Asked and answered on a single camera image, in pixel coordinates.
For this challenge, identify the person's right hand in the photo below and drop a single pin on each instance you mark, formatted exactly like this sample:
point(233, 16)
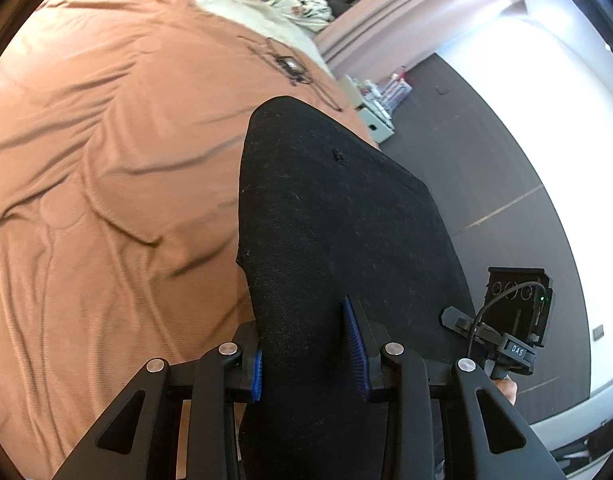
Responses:
point(506, 392)

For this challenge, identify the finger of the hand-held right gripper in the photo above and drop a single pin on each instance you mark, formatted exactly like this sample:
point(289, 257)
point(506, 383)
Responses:
point(456, 320)

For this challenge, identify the white nightstand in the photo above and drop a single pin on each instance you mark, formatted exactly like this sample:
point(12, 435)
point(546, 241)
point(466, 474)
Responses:
point(379, 127)

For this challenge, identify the pink curtain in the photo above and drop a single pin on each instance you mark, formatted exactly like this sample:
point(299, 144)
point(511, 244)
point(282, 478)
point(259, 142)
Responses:
point(411, 15)

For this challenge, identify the black and white cloth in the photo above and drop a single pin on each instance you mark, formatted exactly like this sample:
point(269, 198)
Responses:
point(314, 7)

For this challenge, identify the bed with pink blanket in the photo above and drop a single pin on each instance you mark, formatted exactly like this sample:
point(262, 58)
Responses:
point(111, 160)

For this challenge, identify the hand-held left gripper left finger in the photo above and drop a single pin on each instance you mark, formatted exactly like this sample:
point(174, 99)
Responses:
point(256, 375)

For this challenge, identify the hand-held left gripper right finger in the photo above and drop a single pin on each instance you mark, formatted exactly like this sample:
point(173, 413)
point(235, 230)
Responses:
point(354, 340)

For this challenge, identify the black pants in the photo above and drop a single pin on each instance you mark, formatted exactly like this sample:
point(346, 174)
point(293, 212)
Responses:
point(326, 210)

